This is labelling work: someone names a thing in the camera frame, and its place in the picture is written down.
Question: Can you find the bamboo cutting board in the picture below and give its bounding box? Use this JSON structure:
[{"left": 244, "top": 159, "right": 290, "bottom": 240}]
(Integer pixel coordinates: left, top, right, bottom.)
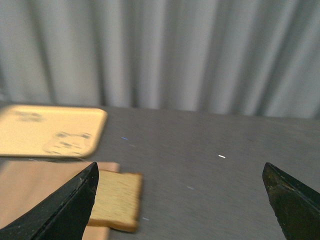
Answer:
[{"left": 0, "top": 160, "right": 121, "bottom": 240}]

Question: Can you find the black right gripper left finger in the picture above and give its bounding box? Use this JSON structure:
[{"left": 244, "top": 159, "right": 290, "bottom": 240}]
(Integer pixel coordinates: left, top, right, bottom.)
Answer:
[{"left": 0, "top": 162, "right": 99, "bottom": 240}]

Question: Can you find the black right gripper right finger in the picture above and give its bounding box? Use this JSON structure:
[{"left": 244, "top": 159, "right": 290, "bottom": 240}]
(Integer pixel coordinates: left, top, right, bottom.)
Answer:
[{"left": 262, "top": 162, "right": 320, "bottom": 240}]

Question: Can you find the yellow bear tray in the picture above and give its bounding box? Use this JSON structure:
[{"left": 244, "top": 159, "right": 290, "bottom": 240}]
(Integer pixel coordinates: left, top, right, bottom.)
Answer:
[{"left": 0, "top": 104, "right": 108, "bottom": 158}]

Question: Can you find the grey pleated curtain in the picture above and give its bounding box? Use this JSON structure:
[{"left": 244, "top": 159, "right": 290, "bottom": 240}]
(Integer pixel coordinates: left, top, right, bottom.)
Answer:
[{"left": 0, "top": 0, "right": 320, "bottom": 119}]

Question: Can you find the brown bread slice top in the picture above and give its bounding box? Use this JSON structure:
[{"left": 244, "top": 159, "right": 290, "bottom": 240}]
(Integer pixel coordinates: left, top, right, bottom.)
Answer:
[{"left": 88, "top": 170, "right": 143, "bottom": 233}]

